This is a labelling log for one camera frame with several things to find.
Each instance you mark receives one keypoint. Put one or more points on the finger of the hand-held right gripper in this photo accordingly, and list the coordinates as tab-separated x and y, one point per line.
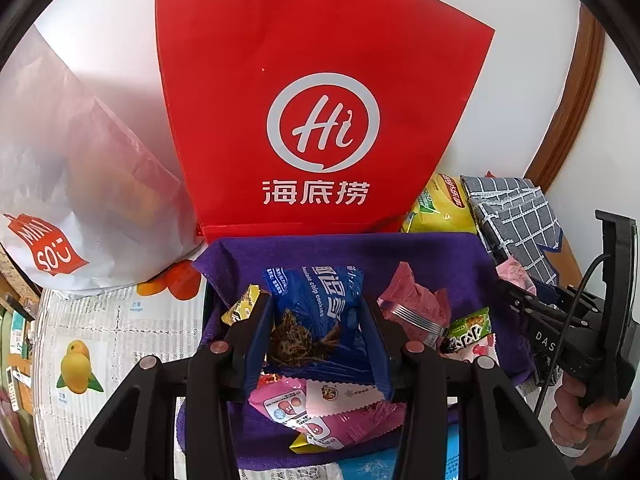
547	291
522	305

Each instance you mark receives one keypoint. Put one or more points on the wooden nightstand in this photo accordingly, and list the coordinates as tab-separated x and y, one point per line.
20	350

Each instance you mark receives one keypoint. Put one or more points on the yellow triangular snack packet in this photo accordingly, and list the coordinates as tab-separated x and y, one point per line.
240	307

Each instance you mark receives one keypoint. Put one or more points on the fruit print tablecloth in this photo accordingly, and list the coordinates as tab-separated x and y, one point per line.
125	330

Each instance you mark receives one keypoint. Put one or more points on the green triangular snack packet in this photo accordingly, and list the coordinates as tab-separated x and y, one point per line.
467	330

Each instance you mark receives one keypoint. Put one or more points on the grey checked cloth with star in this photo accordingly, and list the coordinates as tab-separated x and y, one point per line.
520	210

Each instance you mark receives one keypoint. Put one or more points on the white plastic shopping bag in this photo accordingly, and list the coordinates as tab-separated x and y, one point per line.
90	175

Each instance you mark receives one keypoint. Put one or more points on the light pink snack packet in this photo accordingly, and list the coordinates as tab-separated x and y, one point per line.
517	270

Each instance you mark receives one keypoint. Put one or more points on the person's right hand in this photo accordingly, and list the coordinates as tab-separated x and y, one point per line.
570	420

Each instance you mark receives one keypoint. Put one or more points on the blue tissue pack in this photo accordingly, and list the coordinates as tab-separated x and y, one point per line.
430	455

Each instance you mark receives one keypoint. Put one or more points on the yellow chip bag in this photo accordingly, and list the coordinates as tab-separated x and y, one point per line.
442	205

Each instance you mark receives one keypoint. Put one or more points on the purple towel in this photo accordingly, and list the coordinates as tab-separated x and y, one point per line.
450	265

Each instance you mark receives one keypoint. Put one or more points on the large pink snack packet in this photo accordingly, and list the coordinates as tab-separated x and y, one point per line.
285	405

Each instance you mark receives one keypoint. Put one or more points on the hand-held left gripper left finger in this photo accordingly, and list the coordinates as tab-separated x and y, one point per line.
257	350

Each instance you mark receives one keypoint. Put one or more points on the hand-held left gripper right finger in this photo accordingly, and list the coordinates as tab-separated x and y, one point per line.
377	350

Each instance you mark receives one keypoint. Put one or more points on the brown wooden door frame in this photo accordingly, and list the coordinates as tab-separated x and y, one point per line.
575	100

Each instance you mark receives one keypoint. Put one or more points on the blue cookie packet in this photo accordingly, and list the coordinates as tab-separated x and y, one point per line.
315	305

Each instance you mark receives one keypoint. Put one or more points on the red paper bag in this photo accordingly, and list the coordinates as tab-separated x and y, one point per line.
320	60

